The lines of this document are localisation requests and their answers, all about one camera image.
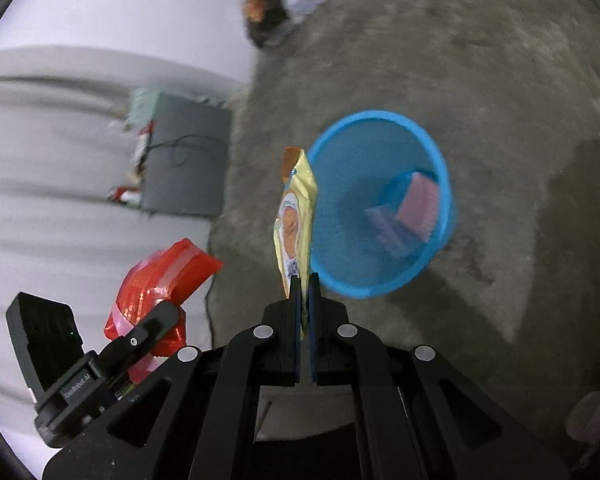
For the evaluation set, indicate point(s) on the blue mesh basket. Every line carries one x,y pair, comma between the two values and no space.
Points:
355,240

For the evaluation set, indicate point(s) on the purple snack packet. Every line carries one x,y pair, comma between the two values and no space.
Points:
387,230

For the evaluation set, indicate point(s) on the pale green organizer box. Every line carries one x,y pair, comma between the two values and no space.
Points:
142,110

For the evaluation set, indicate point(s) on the red and white small items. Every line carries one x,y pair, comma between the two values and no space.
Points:
125,195

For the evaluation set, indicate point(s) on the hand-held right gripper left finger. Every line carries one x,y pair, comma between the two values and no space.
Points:
295,320

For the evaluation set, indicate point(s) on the pink ridged snack packet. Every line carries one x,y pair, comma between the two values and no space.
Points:
417,205

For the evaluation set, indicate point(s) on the red snack packet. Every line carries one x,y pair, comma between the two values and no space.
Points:
155,275

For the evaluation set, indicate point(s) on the yellow snack packet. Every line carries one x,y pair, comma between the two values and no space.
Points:
295,210

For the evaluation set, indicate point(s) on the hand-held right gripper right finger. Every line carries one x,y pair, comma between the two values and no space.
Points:
314,320

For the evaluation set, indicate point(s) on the dark grey side table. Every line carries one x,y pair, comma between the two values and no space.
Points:
190,185

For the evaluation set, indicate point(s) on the dark orange-brown bag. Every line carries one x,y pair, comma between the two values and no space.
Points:
267,17

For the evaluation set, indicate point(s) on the pale pink object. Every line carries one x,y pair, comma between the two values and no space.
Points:
590,417

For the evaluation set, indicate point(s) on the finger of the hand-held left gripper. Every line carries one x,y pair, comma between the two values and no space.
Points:
145,332

